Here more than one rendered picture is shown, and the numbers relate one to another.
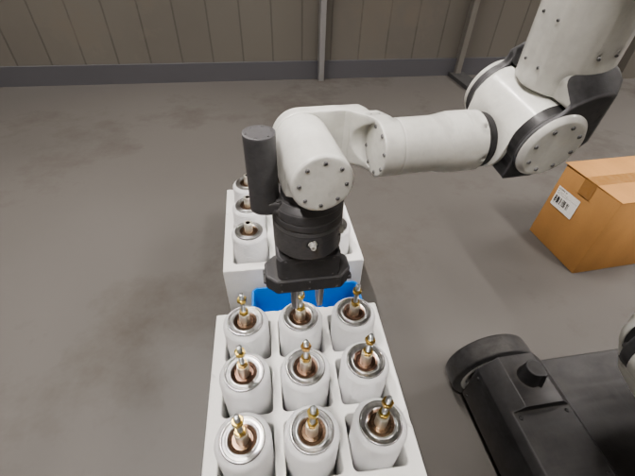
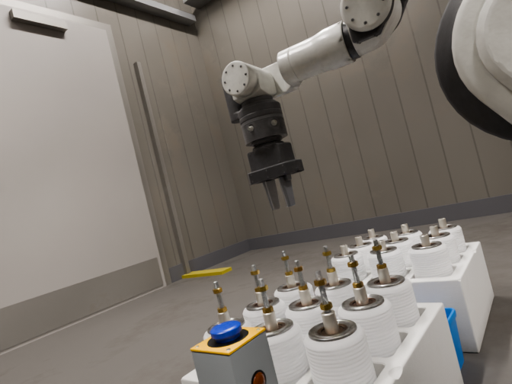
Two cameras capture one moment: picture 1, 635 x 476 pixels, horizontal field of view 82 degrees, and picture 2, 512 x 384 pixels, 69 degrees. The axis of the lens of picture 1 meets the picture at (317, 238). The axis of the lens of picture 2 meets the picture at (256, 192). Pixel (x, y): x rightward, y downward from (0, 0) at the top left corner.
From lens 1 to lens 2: 69 cm
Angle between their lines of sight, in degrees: 61
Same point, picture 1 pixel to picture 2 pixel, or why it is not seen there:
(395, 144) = (282, 54)
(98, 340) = not seen: hidden behind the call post
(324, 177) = (234, 73)
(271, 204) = (235, 113)
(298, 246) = (245, 132)
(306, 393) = (294, 317)
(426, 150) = (300, 49)
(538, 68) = not seen: outside the picture
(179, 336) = not seen: hidden behind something
